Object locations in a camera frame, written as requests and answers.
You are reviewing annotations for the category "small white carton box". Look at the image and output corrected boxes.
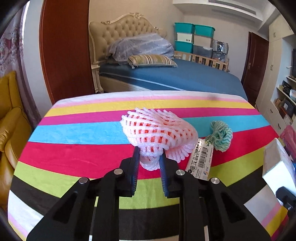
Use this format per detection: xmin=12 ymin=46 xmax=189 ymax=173
xmin=262 ymin=138 xmax=295 ymax=195

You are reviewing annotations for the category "pink foam fruit net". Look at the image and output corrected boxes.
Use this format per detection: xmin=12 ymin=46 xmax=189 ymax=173
xmin=120 ymin=108 xmax=198 ymax=171

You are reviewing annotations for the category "pink lined trash bin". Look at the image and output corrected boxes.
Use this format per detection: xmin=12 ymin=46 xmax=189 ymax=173
xmin=280 ymin=126 xmax=296 ymax=162

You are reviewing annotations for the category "white barcode label tag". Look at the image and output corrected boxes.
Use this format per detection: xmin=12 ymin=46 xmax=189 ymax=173
xmin=185 ymin=138 xmax=214 ymax=181

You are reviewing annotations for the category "green mesh net bag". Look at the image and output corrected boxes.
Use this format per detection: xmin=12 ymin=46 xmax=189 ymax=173
xmin=205 ymin=120 xmax=233 ymax=152

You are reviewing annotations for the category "striped colourful table cloth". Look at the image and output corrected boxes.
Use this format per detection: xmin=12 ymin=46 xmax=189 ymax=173
xmin=8 ymin=91 xmax=288 ymax=240

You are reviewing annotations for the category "black safe box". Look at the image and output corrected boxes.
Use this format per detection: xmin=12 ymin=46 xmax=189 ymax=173
xmin=282 ymin=98 xmax=295 ymax=118

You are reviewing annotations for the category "white built-in wardrobe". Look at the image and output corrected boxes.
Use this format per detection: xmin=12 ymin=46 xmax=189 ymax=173
xmin=256 ymin=15 xmax=295 ymax=135

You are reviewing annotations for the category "yellow leather armchair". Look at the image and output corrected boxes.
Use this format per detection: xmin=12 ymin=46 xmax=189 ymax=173
xmin=0 ymin=71 xmax=32 ymax=211

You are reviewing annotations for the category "bed with blue cover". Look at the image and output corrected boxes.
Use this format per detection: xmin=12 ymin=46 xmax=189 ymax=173
xmin=99 ymin=59 xmax=247 ymax=100

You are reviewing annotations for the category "dark wooden door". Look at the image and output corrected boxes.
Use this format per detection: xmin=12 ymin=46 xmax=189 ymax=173
xmin=241 ymin=32 xmax=269 ymax=106

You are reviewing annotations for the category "black television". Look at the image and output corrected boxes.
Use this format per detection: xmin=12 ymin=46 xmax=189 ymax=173
xmin=291 ymin=48 xmax=296 ymax=78

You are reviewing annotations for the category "grey clear storage bin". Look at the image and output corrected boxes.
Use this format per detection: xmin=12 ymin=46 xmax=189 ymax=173
xmin=193 ymin=45 xmax=213 ymax=58

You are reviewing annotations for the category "striped pillow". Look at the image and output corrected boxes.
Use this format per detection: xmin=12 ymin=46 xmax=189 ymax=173
xmin=127 ymin=54 xmax=177 ymax=69

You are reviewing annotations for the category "checkered black white bag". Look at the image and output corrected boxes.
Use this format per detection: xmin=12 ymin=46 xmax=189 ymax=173
xmin=212 ymin=39 xmax=229 ymax=55

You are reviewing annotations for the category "teal storage bin bottom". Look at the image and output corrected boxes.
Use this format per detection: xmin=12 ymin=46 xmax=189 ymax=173
xmin=175 ymin=41 xmax=193 ymax=53

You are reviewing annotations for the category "teal storage bin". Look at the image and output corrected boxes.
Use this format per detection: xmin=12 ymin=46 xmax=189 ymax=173
xmin=175 ymin=41 xmax=193 ymax=53
xmin=175 ymin=22 xmax=195 ymax=34
xmin=195 ymin=25 xmax=215 ymax=38

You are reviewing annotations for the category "beige storage bin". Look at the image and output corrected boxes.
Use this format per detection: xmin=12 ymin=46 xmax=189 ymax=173
xmin=194 ymin=35 xmax=213 ymax=48

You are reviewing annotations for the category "white storage bin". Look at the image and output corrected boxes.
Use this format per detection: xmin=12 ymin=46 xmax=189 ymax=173
xmin=177 ymin=33 xmax=194 ymax=43

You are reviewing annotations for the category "grey folded duvet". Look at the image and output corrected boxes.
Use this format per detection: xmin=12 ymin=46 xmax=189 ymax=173
xmin=106 ymin=33 xmax=174 ymax=62

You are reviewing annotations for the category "teal storage bin top right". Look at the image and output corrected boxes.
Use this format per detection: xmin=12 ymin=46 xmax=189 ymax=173
xmin=195 ymin=25 xmax=215 ymax=38

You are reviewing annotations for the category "beige tufted headboard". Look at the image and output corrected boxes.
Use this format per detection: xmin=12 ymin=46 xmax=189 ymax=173
xmin=88 ymin=13 xmax=167 ymax=64

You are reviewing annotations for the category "teal storage bin top left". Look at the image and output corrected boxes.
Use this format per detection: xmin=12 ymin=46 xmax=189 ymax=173
xmin=175 ymin=22 xmax=195 ymax=34

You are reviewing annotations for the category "pink lace curtain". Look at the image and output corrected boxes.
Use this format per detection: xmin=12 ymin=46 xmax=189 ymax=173
xmin=1 ymin=8 xmax=41 ymax=128

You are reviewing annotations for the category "ceiling air vent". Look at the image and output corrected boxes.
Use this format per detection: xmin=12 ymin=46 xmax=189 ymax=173
xmin=208 ymin=0 xmax=256 ymax=15

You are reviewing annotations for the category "wooden crib rail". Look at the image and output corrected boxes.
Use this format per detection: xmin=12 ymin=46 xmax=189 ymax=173
xmin=174 ymin=50 xmax=229 ymax=72

